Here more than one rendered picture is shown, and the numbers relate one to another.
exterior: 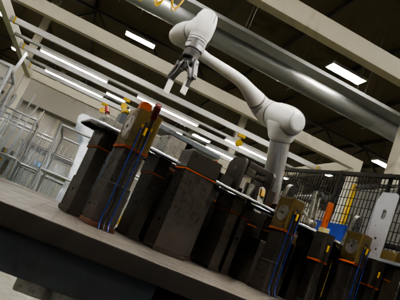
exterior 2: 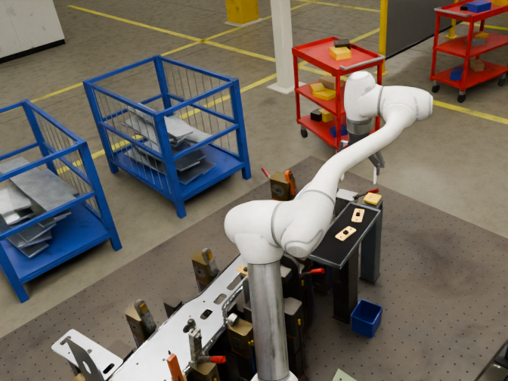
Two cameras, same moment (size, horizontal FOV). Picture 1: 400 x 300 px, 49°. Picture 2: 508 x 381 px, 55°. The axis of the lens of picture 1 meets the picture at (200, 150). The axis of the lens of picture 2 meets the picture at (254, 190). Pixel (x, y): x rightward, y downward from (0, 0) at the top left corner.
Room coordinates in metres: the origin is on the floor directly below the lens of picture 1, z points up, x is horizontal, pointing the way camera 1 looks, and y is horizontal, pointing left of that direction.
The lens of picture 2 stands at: (3.11, -0.82, 2.38)
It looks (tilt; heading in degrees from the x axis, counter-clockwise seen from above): 34 degrees down; 155
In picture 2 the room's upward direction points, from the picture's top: 7 degrees counter-clockwise
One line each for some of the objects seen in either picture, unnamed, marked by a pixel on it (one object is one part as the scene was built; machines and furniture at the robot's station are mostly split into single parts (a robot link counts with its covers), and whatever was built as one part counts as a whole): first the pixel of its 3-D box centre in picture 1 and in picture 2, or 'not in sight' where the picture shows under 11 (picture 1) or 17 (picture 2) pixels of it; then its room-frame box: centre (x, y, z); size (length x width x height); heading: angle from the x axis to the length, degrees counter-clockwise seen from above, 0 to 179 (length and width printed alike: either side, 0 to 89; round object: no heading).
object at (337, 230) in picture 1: (333, 237); not in sight; (2.49, -0.89, 1.10); 0.30 x 0.17 x 0.13; 23
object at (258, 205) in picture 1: (246, 199); (247, 267); (1.72, -0.24, 1.00); 1.38 x 0.22 x 0.02; 116
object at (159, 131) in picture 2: not in sight; (168, 130); (-0.80, 0.25, 0.48); 1.20 x 0.80 x 0.95; 13
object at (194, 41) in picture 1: (194, 46); (359, 123); (1.88, 0.20, 1.58); 0.09 x 0.09 x 0.06
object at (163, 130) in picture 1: (180, 140); (345, 233); (1.93, 0.10, 1.16); 0.37 x 0.14 x 0.02; 116
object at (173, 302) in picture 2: (315, 271); (176, 324); (1.69, -0.58, 0.84); 0.10 x 0.05 x 0.29; 26
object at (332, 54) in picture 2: not in sight; (337, 99); (-0.28, 1.74, 0.49); 0.81 x 0.46 x 0.98; 176
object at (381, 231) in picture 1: (378, 225); (94, 379); (2.04, -0.92, 1.17); 0.12 x 0.01 x 0.34; 26
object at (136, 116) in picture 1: (122, 169); (282, 205); (1.29, 0.19, 0.88); 0.14 x 0.09 x 0.36; 26
